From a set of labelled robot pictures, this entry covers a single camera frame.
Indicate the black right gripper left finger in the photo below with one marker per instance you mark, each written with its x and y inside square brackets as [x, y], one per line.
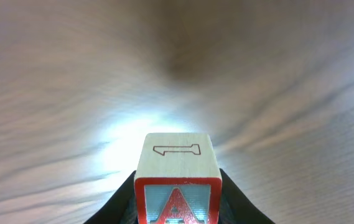
[114, 209]

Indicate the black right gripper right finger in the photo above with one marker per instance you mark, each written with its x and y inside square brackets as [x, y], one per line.
[235, 206]

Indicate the red letter A wooden block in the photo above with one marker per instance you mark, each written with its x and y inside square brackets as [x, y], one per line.
[177, 179]

